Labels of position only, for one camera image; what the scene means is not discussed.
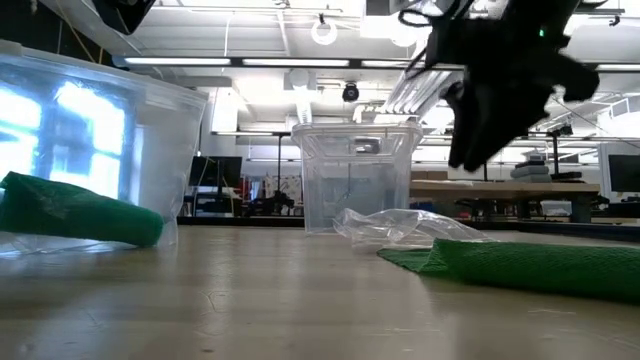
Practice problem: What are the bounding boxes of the white cable loop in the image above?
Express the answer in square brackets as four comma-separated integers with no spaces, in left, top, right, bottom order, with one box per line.
[310,13,339,47]

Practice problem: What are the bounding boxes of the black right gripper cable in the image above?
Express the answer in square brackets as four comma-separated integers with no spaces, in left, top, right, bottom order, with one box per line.
[398,0,451,81]

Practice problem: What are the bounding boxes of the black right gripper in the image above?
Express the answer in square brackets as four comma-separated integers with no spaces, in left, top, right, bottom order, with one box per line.
[427,0,601,174]

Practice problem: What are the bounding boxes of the black ceiling camera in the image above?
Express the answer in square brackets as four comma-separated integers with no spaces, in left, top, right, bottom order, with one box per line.
[341,81,362,104]

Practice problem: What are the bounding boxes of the green bandage strip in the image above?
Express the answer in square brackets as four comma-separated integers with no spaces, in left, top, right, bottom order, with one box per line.
[377,238,640,305]

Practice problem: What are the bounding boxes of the black stand frame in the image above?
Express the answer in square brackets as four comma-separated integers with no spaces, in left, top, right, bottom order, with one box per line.
[269,130,292,200]
[482,124,575,183]

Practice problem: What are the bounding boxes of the teal bandage roll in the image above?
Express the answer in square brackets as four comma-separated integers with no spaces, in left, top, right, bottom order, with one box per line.
[0,171,165,249]

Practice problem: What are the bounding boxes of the computer monitor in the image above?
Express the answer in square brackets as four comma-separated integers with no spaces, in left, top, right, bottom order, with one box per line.
[596,141,640,207]

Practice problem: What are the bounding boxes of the black flat monitor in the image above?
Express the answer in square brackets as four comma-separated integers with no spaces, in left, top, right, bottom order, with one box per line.
[188,155,244,190]

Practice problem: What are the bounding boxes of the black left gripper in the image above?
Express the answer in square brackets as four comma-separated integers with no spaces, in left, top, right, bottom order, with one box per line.
[92,0,157,36]

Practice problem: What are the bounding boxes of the clear plastic container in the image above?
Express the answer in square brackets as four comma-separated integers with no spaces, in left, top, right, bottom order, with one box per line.
[290,121,425,235]

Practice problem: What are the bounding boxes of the wooden workbench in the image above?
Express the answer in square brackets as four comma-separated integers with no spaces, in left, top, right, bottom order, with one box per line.
[408,172,602,225]

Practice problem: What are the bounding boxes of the stack of grey boxes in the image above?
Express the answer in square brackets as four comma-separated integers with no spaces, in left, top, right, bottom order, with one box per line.
[509,149,554,184]

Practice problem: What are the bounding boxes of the clear plastic bag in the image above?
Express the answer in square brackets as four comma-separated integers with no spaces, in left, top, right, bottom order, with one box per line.
[0,39,210,257]
[332,208,496,254]

